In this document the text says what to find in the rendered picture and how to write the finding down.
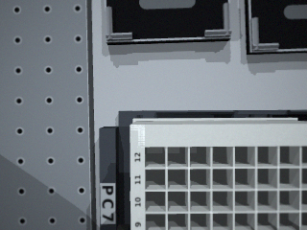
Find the dark grey well plate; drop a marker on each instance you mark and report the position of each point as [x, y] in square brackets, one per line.
[300, 117]

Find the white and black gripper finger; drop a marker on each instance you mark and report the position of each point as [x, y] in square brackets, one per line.
[123, 227]

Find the white deep-well block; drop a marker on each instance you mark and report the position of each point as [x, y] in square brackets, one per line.
[245, 165]

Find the grey flat base plate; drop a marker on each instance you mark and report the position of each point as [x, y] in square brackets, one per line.
[44, 144]

